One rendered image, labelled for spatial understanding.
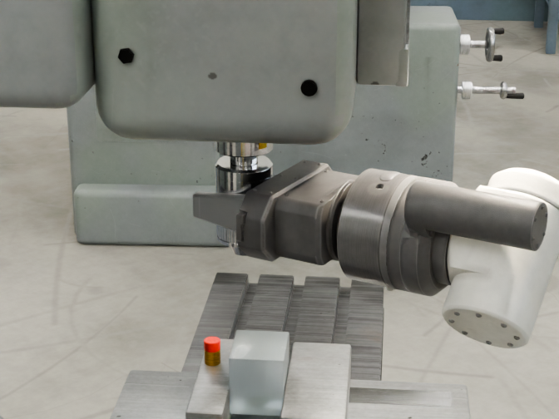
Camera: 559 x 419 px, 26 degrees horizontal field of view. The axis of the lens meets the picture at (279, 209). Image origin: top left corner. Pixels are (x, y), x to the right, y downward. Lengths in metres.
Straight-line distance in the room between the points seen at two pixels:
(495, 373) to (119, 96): 2.54
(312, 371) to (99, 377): 2.15
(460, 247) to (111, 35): 0.29
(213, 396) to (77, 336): 2.40
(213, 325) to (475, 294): 0.71
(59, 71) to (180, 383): 0.48
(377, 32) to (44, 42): 0.25
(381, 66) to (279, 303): 0.69
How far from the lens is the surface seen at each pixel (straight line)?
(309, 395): 1.15
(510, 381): 3.31
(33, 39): 0.86
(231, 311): 1.56
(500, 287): 0.86
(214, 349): 1.19
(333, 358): 1.21
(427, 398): 1.23
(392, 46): 0.93
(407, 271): 0.89
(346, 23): 0.86
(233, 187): 0.97
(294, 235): 0.93
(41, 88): 0.87
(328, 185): 0.95
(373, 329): 1.52
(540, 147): 5.20
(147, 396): 1.23
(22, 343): 3.52
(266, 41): 0.85
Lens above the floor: 1.59
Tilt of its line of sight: 21 degrees down
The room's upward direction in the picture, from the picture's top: straight up
